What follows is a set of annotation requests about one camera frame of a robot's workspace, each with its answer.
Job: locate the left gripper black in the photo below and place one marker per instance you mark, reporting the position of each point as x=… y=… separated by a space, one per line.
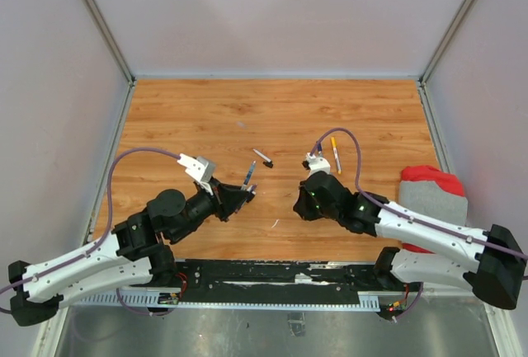
x=233 y=192

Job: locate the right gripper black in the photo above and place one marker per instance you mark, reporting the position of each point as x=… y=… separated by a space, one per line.
x=302 y=205

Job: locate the blue gel pen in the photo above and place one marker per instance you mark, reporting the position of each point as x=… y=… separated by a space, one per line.
x=249 y=175

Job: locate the white marker yellow end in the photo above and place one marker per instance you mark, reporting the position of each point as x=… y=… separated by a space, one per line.
x=337 y=160

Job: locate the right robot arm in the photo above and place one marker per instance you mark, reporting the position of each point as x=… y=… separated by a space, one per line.
x=488 y=263

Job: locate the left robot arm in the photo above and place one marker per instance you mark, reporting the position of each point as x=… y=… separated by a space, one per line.
x=136 y=252

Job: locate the white pen black end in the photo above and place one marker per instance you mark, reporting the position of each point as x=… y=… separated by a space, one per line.
x=261 y=155

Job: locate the red and grey cloth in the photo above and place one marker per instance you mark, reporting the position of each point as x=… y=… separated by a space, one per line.
x=429 y=191

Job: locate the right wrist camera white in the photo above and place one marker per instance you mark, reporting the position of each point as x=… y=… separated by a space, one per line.
x=315 y=163

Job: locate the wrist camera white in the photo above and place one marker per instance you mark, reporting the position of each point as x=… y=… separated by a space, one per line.
x=315 y=163
x=199 y=169

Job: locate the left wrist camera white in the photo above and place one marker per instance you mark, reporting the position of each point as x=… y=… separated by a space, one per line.
x=199 y=169

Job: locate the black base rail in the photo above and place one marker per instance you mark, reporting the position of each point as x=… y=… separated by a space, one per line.
x=282 y=282

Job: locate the aluminium frame rail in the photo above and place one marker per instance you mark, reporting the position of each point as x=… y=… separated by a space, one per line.
x=282 y=308

